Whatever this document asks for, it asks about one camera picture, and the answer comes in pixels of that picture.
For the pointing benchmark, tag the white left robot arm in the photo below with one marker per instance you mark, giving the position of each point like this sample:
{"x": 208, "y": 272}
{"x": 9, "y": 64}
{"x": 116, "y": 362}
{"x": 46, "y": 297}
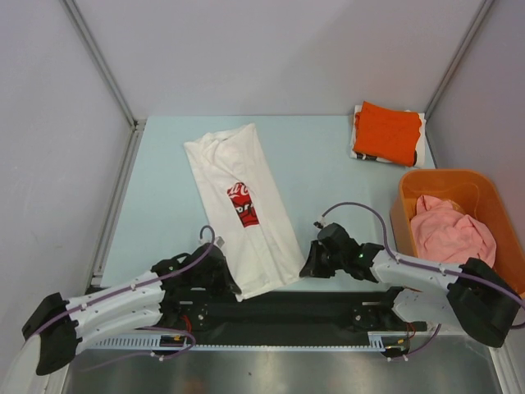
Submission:
{"x": 65, "y": 328}

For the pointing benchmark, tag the aluminium frame rail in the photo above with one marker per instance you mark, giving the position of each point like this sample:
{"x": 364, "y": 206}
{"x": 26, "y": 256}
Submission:
{"x": 98, "y": 259}

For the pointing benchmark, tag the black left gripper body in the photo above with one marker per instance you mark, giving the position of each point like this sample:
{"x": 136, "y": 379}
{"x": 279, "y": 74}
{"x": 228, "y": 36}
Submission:
{"x": 213, "y": 281}

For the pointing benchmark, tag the pink t-shirt in bin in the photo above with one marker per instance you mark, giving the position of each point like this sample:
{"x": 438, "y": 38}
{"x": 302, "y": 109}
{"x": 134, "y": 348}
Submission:
{"x": 445, "y": 234}

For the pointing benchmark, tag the folded white t-shirt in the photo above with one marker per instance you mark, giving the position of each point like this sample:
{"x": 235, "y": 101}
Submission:
{"x": 418, "y": 160}

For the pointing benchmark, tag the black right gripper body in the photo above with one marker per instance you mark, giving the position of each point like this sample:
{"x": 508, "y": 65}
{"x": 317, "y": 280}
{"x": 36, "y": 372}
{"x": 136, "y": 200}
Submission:
{"x": 339, "y": 260}

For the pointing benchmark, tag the left corner frame post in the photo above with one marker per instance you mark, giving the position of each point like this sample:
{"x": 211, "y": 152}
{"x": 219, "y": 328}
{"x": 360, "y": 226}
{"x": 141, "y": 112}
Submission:
{"x": 92, "y": 48}

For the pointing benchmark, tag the white t-shirt red graphic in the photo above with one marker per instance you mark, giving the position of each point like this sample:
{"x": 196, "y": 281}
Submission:
{"x": 244, "y": 207}

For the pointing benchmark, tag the right corner frame post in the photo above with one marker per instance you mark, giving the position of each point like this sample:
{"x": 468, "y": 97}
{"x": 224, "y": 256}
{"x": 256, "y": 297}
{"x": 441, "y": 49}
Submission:
{"x": 474, "y": 27}

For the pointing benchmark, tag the orange plastic bin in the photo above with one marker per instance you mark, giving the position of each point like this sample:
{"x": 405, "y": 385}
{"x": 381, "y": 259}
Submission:
{"x": 477, "y": 196}

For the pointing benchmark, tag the white slotted cable duct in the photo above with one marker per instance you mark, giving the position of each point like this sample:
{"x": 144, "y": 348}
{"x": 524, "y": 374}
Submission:
{"x": 374, "y": 342}

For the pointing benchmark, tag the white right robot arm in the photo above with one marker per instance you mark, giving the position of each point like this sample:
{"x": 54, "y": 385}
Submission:
{"x": 471, "y": 296}

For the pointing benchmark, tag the corner frame post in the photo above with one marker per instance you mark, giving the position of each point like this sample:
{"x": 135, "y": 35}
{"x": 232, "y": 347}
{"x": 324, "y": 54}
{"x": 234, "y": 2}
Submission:
{"x": 92, "y": 48}
{"x": 474, "y": 27}

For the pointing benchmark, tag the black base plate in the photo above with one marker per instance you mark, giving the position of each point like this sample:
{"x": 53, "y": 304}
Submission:
{"x": 287, "y": 318}

